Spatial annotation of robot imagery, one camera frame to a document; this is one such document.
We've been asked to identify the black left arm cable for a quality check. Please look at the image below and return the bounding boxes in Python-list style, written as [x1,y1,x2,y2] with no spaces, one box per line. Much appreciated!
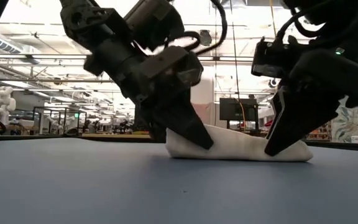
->
[163,0,229,57]

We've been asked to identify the white brown plaid towel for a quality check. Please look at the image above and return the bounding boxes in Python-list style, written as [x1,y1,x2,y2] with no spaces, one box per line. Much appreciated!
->
[165,124,314,163]

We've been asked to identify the black hanging cable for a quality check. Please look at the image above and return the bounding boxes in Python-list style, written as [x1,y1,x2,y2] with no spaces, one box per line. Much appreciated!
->
[229,0,244,126]

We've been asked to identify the yellow hanging cable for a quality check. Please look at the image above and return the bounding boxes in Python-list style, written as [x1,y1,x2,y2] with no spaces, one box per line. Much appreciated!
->
[269,0,279,39]

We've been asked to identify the horizontal metal bar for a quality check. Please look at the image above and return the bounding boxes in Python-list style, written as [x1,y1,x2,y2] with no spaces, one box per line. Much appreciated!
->
[0,53,270,63]

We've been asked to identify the black glass cabinet frame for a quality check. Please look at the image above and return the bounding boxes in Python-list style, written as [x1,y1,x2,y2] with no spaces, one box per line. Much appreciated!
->
[32,106,88,136]

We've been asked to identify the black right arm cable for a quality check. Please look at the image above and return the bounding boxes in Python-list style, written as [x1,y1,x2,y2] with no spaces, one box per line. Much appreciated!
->
[275,0,326,43]

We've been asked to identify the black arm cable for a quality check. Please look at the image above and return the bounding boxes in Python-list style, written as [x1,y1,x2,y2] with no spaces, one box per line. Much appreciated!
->
[163,0,229,57]
[275,0,326,43]

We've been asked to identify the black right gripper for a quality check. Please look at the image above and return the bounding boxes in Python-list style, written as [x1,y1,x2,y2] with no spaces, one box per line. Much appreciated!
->
[264,50,358,157]

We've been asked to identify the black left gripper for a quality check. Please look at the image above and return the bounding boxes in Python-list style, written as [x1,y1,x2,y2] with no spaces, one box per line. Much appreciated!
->
[83,40,193,144]

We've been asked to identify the brown floral fabric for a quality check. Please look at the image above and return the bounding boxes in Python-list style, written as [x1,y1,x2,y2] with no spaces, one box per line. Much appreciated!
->
[306,123,334,141]

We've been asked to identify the silver ribbed air duct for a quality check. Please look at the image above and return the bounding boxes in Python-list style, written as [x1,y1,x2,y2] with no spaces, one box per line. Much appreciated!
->
[0,33,23,55]

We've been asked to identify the black ceiling cable reel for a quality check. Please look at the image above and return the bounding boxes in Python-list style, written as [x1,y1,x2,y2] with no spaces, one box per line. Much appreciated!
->
[198,29,214,48]

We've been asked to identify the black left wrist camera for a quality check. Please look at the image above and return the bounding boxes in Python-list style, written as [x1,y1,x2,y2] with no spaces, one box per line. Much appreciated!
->
[140,45,205,93]

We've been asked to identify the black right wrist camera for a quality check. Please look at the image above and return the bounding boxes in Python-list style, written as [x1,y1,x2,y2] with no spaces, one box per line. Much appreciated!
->
[251,37,296,79]

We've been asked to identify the wide black monitor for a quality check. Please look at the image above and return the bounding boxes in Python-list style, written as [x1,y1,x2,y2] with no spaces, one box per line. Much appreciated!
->
[218,98,260,132]

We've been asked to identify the white robot figure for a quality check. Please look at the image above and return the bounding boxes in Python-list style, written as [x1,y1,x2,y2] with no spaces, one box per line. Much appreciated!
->
[0,86,17,126]

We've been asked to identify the leaf print fabric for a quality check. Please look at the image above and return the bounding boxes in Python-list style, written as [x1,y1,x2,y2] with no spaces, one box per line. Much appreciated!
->
[336,104,358,144]

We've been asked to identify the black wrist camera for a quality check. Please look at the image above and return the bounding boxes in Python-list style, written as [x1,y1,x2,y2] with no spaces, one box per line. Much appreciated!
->
[140,45,205,93]
[251,37,296,79]

